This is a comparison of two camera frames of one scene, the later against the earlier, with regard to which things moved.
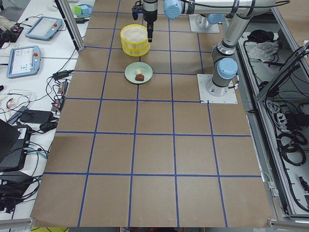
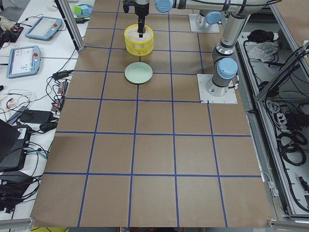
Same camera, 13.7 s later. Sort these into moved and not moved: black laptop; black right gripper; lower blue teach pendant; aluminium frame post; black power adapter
Moved: black right gripper
Not moved: aluminium frame post; black power adapter; black laptop; lower blue teach pendant
